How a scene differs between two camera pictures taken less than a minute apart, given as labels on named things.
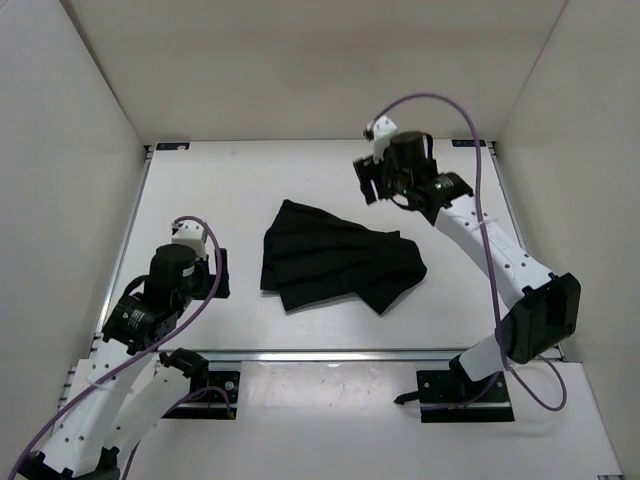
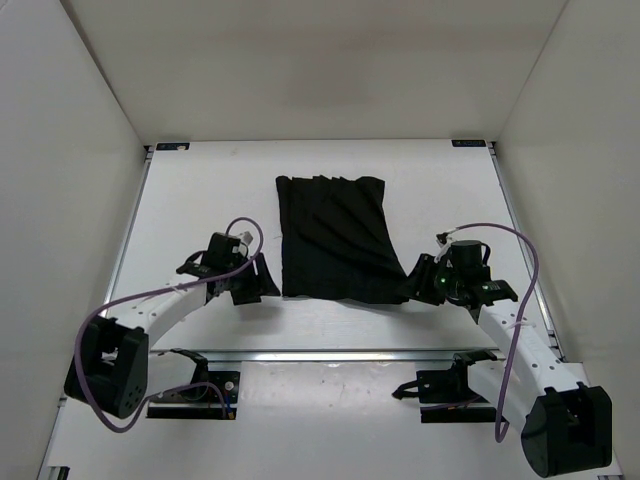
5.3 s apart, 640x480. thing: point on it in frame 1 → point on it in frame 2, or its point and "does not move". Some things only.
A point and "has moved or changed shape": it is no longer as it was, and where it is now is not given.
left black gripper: [211, 281] → [260, 283]
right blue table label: [467, 143] does not move
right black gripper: [370, 174] → [417, 284]
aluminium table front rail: [317, 356] does not move
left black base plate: [212, 397] does not move
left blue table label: [181, 146] does not move
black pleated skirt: [311, 257] has moved or changed shape
